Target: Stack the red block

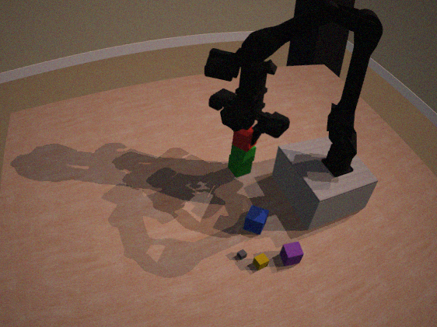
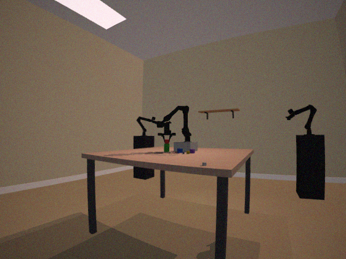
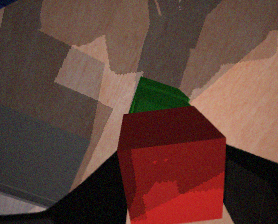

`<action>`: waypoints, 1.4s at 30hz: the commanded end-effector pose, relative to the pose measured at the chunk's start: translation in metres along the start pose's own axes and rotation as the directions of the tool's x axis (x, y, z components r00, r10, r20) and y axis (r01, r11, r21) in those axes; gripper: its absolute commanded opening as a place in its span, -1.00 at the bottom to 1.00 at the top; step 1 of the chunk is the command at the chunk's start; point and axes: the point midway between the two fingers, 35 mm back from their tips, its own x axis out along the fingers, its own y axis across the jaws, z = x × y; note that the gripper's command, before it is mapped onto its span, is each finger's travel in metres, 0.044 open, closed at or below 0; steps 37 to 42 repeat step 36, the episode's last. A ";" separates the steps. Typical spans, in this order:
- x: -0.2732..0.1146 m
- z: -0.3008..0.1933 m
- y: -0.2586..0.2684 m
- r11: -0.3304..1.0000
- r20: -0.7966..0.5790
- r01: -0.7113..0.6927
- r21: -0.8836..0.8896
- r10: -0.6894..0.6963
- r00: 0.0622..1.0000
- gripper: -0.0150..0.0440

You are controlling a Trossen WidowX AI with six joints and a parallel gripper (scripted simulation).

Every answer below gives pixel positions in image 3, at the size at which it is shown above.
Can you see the green block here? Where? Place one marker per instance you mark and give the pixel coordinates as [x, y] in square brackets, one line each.
[150, 100]
[160, 87]

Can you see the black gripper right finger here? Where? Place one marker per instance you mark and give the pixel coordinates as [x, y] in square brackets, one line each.
[250, 191]

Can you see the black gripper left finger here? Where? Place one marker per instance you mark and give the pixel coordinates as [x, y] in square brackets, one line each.
[100, 199]

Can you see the red block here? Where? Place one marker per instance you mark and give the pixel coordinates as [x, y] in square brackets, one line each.
[172, 163]

